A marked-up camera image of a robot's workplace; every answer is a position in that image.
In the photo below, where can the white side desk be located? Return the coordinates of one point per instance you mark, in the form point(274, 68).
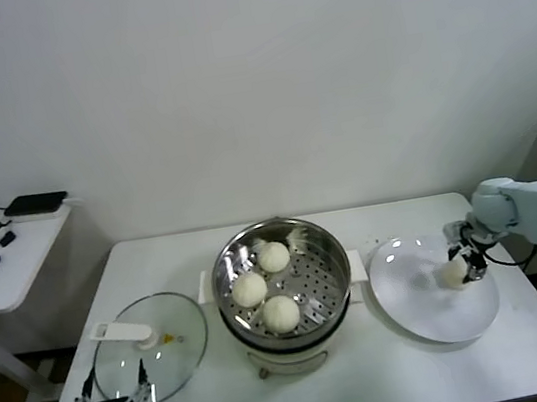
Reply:
point(18, 284)

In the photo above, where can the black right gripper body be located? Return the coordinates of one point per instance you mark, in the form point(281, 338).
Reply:
point(471, 236)

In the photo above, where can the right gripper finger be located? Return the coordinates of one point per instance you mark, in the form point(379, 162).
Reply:
point(476, 270)
point(453, 252)

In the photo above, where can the white steamed baozi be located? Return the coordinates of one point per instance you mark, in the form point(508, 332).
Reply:
point(249, 290)
point(281, 314)
point(451, 276)
point(274, 257)

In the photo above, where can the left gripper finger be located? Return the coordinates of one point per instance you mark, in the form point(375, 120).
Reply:
point(87, 392)
point(140, 384)

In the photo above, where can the flat black box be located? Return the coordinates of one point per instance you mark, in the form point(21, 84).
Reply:
point(36, 203)

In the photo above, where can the stainless steel steamer basket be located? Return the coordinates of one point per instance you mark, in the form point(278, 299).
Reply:
point(318, 264)

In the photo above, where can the white round plate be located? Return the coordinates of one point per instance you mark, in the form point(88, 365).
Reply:
point(413, 290)

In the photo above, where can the small black adapter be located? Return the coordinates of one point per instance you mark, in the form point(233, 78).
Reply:
point(7, 239)

